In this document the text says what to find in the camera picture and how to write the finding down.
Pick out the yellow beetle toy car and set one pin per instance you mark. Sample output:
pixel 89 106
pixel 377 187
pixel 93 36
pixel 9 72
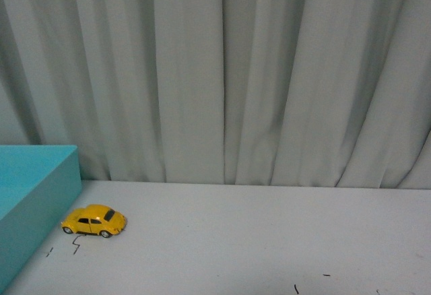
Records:
pixel 95 219

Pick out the grey pleated curtain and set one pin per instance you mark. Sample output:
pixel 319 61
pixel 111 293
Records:
pixel 314 93

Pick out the turquoise plastic storage bin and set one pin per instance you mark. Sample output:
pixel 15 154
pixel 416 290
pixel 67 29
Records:
pixel 39 183

